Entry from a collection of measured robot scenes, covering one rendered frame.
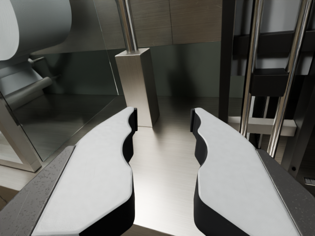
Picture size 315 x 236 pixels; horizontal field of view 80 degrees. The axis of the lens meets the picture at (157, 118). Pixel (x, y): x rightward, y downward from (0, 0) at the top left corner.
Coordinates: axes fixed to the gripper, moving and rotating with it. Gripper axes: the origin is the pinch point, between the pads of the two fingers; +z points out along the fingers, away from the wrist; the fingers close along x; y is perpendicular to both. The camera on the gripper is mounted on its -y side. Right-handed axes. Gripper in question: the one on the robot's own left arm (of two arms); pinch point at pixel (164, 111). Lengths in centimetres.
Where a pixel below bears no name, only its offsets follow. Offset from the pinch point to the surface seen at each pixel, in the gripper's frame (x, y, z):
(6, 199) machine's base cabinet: -57, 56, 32
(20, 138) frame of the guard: -40, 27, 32
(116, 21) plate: -20, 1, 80
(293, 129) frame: 25.1, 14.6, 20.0
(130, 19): -10, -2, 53
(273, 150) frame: 23.1, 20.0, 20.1
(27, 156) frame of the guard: -40, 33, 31
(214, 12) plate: 18, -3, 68
